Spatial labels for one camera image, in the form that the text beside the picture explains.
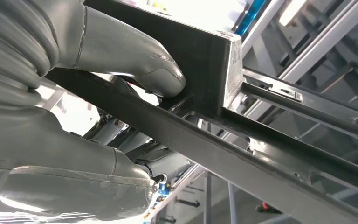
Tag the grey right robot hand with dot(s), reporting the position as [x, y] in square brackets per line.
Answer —
[58, 185]

